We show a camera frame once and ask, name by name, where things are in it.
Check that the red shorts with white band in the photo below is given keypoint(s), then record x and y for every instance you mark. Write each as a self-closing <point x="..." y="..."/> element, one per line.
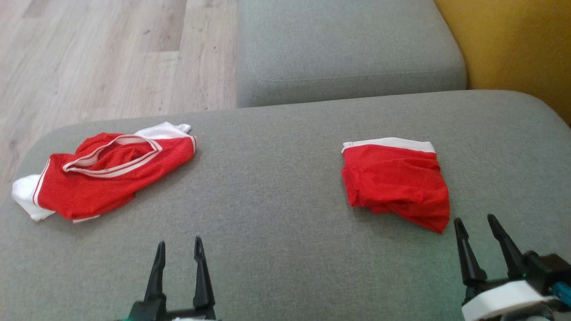
<point x="397" y="183"/>

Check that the large grey sofa seat cushion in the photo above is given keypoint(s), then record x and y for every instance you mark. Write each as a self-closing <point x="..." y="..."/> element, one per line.
<point x="276" y="200"/>

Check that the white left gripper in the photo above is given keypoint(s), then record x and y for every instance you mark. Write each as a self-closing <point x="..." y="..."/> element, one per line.
<point x="151" y="313"/>

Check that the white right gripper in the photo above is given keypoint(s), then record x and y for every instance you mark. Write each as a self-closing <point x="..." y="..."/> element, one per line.
<point x="504" y="298"/>

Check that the small grey sofa seat cushion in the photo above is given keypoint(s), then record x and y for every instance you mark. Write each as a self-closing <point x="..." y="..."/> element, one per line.
<point x="348" y="44"/>

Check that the red jersey with white sleeves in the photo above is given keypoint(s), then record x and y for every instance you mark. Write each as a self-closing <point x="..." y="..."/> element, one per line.
<point x="89" y="191"/>

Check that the yellow sofa back cushion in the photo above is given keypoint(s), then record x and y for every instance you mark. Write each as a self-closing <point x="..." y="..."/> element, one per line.
<point x="513" y="44"/>

